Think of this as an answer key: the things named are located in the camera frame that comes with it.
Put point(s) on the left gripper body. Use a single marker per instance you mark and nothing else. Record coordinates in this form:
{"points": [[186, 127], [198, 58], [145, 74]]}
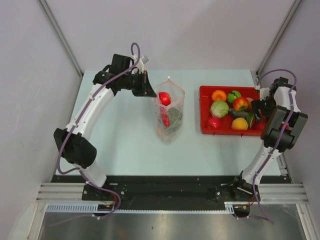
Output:
{"points": [[134, 82]]}

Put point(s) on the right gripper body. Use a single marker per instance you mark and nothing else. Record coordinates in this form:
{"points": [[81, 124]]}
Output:
{"points": [[268, 106]]}

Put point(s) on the red toy apple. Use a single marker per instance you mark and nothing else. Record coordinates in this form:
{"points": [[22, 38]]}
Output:
{"points": [[164, 98]]}

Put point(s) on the small red toy fruit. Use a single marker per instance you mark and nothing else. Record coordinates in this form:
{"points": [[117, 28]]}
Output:
{"points": [[260, 125]]}

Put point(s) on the clear pink-dotted zip bag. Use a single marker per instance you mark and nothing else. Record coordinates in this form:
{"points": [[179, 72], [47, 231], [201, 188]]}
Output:
{"points": [[177, 94]]}

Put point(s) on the red toy chili pepper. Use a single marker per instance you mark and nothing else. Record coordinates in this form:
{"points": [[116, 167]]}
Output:
{"points": [[165, 120]]}

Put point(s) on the green toy melon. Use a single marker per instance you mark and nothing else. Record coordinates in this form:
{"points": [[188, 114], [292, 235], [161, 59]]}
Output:
{"points": [[176, 119]]}

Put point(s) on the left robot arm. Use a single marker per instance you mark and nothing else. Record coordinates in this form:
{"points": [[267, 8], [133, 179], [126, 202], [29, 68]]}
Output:
{"points": [[73, 141]]}

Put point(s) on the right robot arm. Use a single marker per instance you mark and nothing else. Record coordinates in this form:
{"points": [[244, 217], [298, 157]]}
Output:
{"points": [[284, 124]]}

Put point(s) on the red plastic tray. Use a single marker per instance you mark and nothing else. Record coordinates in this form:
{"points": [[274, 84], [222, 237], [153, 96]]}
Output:
{"points": [[205, 102]]}

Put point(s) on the red-yellow toy mango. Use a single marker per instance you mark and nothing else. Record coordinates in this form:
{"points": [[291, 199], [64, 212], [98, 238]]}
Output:
{"points": [[240, 104]]}

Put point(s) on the dark toy eggplant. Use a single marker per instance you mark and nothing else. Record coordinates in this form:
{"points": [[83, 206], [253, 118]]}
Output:
{"points": [[237, 114]]}

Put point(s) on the yellow-orange toy apricot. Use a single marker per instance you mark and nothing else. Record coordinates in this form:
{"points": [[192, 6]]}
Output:
{"points": [[239, 124]]}

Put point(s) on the green toy cabbage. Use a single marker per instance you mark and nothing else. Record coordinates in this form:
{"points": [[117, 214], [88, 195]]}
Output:
{"points": [[219, 109]]}

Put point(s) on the orange toy tangerine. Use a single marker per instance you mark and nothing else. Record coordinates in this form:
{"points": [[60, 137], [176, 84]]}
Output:
{"points": [[218, 95]]}

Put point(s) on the red toy tomato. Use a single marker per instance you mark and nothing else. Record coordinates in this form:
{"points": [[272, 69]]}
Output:
{"points": [[213, 123]]}

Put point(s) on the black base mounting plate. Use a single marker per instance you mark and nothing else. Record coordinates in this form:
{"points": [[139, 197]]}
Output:
{"points": [[167, 193]]}

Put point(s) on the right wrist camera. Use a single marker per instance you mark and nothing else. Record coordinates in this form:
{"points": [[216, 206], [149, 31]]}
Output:
{"points": [[264, 92]]}

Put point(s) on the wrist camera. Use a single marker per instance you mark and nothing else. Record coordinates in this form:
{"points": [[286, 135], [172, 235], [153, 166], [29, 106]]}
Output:
{"points": [[264, 92], [139, 67]]}

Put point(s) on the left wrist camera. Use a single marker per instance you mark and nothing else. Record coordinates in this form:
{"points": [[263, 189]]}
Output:
{"points": [[139, 67]]}

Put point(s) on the aluminium frame rail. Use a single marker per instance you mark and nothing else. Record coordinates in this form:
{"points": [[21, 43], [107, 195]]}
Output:
{"points": [[60, 193]]}

